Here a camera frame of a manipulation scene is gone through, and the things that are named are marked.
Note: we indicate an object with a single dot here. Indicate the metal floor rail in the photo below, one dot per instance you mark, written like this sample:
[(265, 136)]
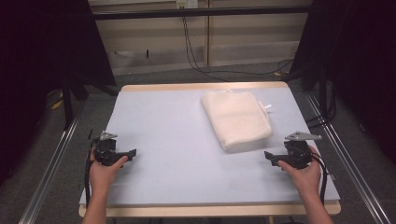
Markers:
[(49, 174), (351, 161)]

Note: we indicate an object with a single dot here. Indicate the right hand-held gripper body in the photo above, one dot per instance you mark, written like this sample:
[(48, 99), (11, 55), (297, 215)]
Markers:
[(297, 154)]

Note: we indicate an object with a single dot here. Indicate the light blue mat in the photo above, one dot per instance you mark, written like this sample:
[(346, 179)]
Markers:
[(174, 149)]

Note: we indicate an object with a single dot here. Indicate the black horizontal bar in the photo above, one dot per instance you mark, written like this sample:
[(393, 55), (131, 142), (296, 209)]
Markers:
[(199, 12)]

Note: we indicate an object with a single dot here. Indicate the black curtain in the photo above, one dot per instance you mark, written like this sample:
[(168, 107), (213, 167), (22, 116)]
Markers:
[(40, 62), (361, 62)]

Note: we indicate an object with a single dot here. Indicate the white wall outlet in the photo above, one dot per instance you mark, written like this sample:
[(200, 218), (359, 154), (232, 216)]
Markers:
[(186, 3)]

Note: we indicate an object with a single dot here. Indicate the person's right hand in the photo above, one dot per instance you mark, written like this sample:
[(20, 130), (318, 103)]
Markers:
[(306, 179)]

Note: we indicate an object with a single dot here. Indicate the cream white towel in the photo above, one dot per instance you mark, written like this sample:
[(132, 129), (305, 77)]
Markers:
[(236, 119)]

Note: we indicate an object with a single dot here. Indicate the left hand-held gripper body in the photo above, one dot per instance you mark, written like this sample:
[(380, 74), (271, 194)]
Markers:
[(106, 152)]

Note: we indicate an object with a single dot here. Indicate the person's left hand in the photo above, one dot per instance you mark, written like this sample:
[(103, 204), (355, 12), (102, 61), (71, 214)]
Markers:
[(102, 175)]

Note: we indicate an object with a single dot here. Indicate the yellow floor tape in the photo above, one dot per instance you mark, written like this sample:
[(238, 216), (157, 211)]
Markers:
[(57, 104)]

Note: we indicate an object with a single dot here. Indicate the black metal stand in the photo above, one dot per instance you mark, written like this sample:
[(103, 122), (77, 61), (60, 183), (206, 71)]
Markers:
[(67, 102), (323, 93)]

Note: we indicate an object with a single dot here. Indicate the wooden table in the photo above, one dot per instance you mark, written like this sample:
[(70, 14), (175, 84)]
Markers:
[(202, 85)]

